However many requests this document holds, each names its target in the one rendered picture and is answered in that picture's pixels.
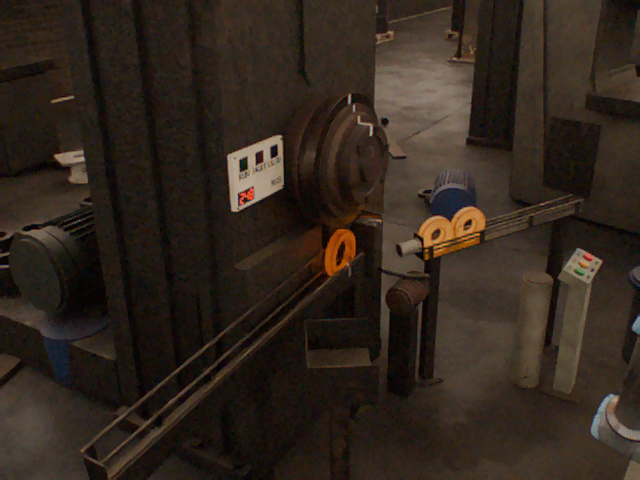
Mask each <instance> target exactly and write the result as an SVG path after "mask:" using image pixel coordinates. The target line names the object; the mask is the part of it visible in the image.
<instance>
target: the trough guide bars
mask: <svg viewBox="0 0 640 480"><path fill-rule="evenodd" d="M572 197H574V195H570V196H566V197H563V198H560V199H556V200H553V201H547V202H543V203H540V204H537V205H533V206H530V207H527V208H524V209H520V210H517V211H514V212H510V213H507V214H504V215H501V216H498V217H495V218H492V219H488V220H485V223H488V222H492V221H495V220H498V219H501V218H504V217H507V216H510V215H513V214H517V213H518V214H517V215H514V216H511V217H508V218H505V219H501V220H499V221H496V222H493V223H489V224H486V225H485V229H482V230H479V231H475V232H472V233H469V234H466V235H462V236H459V237H456V238H453V239H449V240H447V241H444V242H441V243H437V244H431V245H428V246H425V247H424V250H425V249H428V250H426V251H425V254H427V253H428V255H429V260H432V259H434V251H436V250H439V249H443V248H446V247H449V246H451V245H454V244H461V243H464V242H467V241H471V240H474V239H477V238H480V244H485V236H487V235H490V234H493V233H496V232H499V231H502V230H505V229H508V228H511V227H514V226H518V225H521V224H524V223H527V222H528V227H529V229H531V228H533V221H534V220H537V219H540V218H543V217H546V216H550V215H553V214H556V213H559V212H562V211H566V210H569V209H572V208H575V213H576V214H578V213H579V206H581V205H583V203H582V202H581V203H580V201H583V199H578V200H575V201H573V199H570V200H569V198H572ZM559 200H563V201H560V202H557V203H554V204H550V205H547V206H544V207H541V208H537V209H534V210H531V211H527V210H530V209H533V208H536V207H540V206H543V205H546V204H549V203H553V202H556V201H559ZM569 201H572V202H569ZM563 203H564V204H563ZM575 203H576V204H575ZM560 204H562V205H560ZM571 204H575V205H572V206H569V207H567V206H568V205H571ZM556 205H559V206H556ZM553 206H555V207H553ZM550 207H552V208H550ZM562 207H566V208H563V209H559V208H562ZM547 208H549V209H547ZM543 209H546V210H543ZM555 209H559V210H556V211H553V212H550V213H546V212H549V211H552V210H555ZM540 210H542V211H540ZM523 211H527V212H524V213H523ZM537 211H539V212H537ZM534 212H536V213H534ZM530 213H533V214H530ZM542 213H546V214H543V215H540V216H537V217H534V218H533V216H536V215H539V214H542ZM527 214H530V215H527ZM524 215H526V216H524ZM522 216H523V217H522ZM514 218H517V219H514ZM526 218H528V219H527V220H524V221H522V220H523V219H526ZM511 219H513V220H511ZM508 220H510V221H508ZM505 221H507V222H505ZM517 221H518V223H514V224H511V225H508V226H505V227H501V226H504V225H507V224H510V223H513V222H517ZM519 221H521V222H519ZM501 222H504V223H501ZM499 223H501V224H499ZM496 224H498V225H496ZM493 225H495V226H493ZM489 226H492V227H489ZM486 227H488V228H486ZM498 227H501V228H499V229H496V230H493V231H490V232H486V233H485V231H489V230H492V229H495V228H498ZM479 233H480V235H477V236H473V237H470V238H467V239H464V240H461V241H457V242H454V243H451V244H448V243H450V242H453V241H456V240H460V239H463V238H466V237H469V236H472V235H476V234H479ZM441 244H445V245H442V246H439V247H436V248H434V247H435V246H438V245H441Z"/></svg>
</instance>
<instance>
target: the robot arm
mask: <svg viewBox="0 0 640 480"><path fill-rule="evenodd" d="M632 330H633V331H634V332H636V334H638V338H637V341H636V344H635V347H634V350H633V353H632V355H631V358H630V361H629V364H628V367H627V370H626V376H625V379H624V382H623V385H622V388H621V391H620V394H619V396H614V395H609V396H608V398H606V399H605V401H604V402H603V403H602V405H601V406H600V408H599V409H598V413H597V415H596V416H595V418H594V421H593V424H592V428H591V433H592V435H593V436H594V437H595V438H597V439H598V440H600V442H602V443H603V444H606V445H608V446H609V447H611V448H613V449H614V450H616V451H618V452H620V453H621V454H623V455H625V456H627V457H628V458H630V459H632V460H634V461H635V462H637V463H639V464H640V315H639V316H638V318H637V320H636V321H635V323H634V324H633V326H632Z"/></svg>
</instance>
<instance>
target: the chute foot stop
mask: <svg viewBox="0 0 640 480"><path fill-rule="evenodd" d="M82 456H83V460H84V463H85V467H86V470H87V473H88V477H89V480H109V478H108V474H107V471H106V467H105V465H104V464H102V463H100V462H98V461H96V460H94V459H92V458H90V457H89V456H87V455H85V454H83V455H82Z"/></svg>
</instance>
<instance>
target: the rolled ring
mask: <svg viewBox="0 0 640 480"><path fill-rule="evenodd" d="M342 241H344V244H345V250H344V255H343V258H342V261H341V263H340V264H339V265H338V266H336V253H337V250H338V247H339V245H340V244H341V243H342ZM355 251H356V241H355V237H354V234H353V233H352V232H351V231H349V230H344V229H339V230H337V231H336V232H335V233H334V234H333V235H332V236H331V240H330V242H329V244H328V246H327V249H326V254H325V268H326V271H327V273H328V275H330V276H331V275H333V274H334V273H335V272H336V271H337V270H339V269H340V268H341V267H343V266H344V265H345V264H346V263H348V262H349V261H351V260H352V259H353V258H354V256H355Z"/></svg>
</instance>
